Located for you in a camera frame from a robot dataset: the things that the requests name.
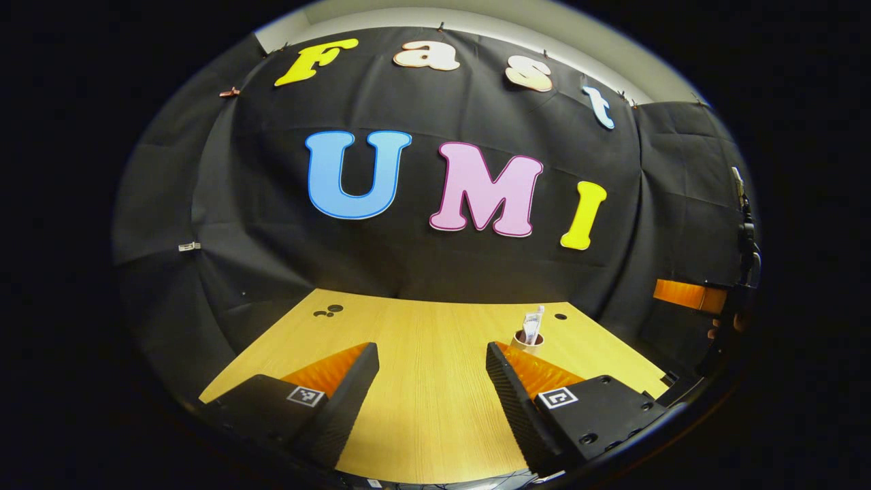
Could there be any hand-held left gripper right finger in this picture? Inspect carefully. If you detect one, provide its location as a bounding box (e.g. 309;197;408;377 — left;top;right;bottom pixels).
485;342;671;477

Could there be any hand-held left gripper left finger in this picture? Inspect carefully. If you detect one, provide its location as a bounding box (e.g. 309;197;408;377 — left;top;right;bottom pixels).
201;342;380;470

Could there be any beige cup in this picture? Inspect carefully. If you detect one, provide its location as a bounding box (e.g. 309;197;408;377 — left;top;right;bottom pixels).
512;329;545;355

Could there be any wooden desktop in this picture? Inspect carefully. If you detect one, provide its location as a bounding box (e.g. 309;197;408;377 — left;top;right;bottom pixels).
199;289;669;484

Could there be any black backdrop cloth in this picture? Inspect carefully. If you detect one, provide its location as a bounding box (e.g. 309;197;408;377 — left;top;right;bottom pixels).
112;26;759;409

